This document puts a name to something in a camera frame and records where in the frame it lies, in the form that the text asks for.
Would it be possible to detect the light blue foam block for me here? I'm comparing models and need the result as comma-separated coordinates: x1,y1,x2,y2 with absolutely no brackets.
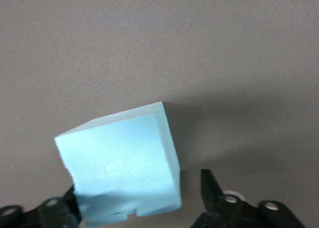
54,101,182,225

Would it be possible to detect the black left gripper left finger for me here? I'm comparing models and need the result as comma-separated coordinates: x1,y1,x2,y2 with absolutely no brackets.
0,184,83,228

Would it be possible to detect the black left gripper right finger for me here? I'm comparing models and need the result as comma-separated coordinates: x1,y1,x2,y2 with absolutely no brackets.
191,169,308,228

